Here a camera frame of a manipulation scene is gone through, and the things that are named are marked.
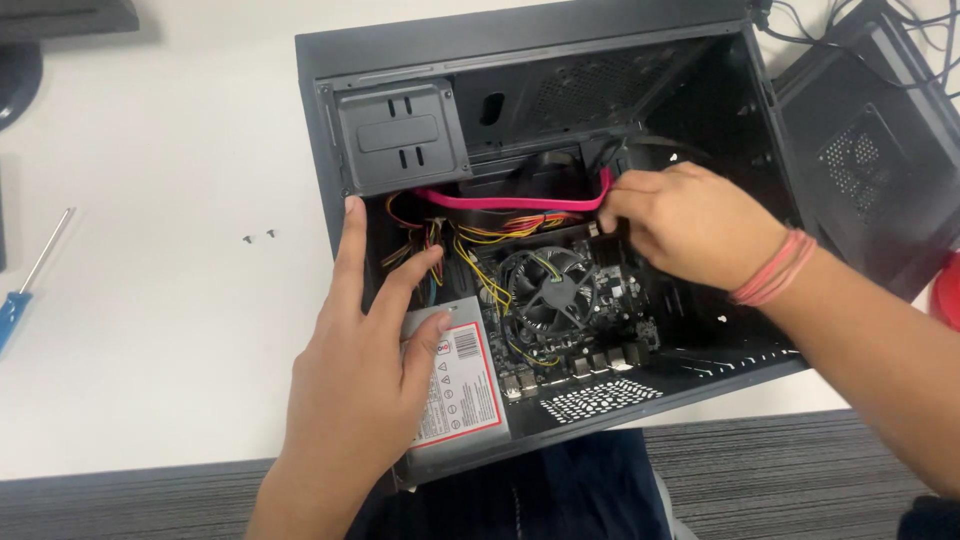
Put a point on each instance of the person's right hand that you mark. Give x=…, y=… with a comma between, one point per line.
x=694, y=225

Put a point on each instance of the person's left hand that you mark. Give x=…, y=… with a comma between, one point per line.
x=360, y=375

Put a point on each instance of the person's right fingers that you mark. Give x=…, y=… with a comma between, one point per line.
x=626, y=204

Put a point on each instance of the black computer case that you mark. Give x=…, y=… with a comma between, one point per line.
x=600, y=97

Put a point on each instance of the black processor cooler fan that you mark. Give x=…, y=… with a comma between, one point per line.
x=549, y=289

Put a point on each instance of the dark motherboard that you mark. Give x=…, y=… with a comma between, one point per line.
x=585, y=315

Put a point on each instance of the pink wrist bands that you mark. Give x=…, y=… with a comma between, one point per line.
x=776, y=268

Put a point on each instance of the grey metal drive cage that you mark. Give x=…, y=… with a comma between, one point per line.
x=401, y=135

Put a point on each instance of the grey power supply unit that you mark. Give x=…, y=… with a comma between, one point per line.
x=465, y=390

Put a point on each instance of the black case side panel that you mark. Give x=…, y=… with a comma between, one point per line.
x=877, y=142

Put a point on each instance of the person's dark trousers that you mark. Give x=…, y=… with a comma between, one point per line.
x=570, y=495

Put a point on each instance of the red round object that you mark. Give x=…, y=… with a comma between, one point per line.
x=946, y=292

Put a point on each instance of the black monitor stand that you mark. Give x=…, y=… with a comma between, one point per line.
x=34, y=52

